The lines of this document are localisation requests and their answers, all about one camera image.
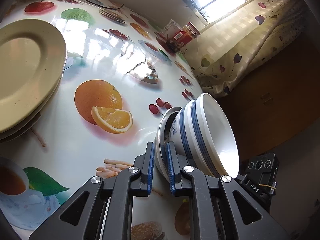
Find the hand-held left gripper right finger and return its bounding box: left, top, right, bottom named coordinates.
left=167, top=142, right=292, bottom=240

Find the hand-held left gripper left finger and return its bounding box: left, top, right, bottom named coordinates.
left=29, top=142, right=154, bottom=240

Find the white bowl with blue flowers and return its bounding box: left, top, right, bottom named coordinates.
left=170, top=115, right=187, bottom=155

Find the blue-striped white bowl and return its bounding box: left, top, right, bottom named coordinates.
left=179, top=99, right=220, bottom=175
left=197, top=93, right=240, bottom=178

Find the beige plate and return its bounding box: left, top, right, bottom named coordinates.
left=0, top=19, right=67, bottom=134
left=0, top=52, right=67, bottom=140

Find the brown wooden cabinet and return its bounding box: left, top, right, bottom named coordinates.
left=217, top=37, right=320, bottom=155

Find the heart-printed cloth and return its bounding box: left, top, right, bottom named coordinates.
left=180, top=0, right=310, bottom=98

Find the glass jar with red label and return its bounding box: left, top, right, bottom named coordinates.
left=164, top=22, right=201, bottom=54

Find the small white carton box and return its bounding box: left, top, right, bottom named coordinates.
left=160, top=19, right=184, bottom=39

